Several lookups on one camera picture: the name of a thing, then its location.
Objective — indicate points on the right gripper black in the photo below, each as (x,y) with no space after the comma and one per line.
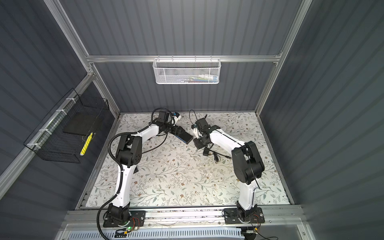
(199,145)

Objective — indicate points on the black ribbed network switch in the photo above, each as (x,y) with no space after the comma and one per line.
(183,135)

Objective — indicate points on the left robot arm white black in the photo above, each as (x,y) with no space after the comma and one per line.
(126,150)

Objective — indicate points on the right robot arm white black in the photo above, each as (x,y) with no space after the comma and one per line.
(247,163)

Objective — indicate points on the markers in white basket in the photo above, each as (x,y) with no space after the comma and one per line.
(202,79)

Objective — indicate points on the black foam pad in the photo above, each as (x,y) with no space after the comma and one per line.
(82,124)

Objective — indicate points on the yellow marker pen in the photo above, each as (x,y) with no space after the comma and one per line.
(86,144)

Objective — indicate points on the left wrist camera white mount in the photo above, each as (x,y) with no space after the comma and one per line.
(176,117)

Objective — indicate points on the white wire mesh basket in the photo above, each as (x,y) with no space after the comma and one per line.
(167,72)

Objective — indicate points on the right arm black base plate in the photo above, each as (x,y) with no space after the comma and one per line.
(238,216)

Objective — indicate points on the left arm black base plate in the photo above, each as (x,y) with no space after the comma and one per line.
(126,219)

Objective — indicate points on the black wire basket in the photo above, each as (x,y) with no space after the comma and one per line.
(50,143)

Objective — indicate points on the white ventilated cable duct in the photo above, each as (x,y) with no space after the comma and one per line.
(179,234)

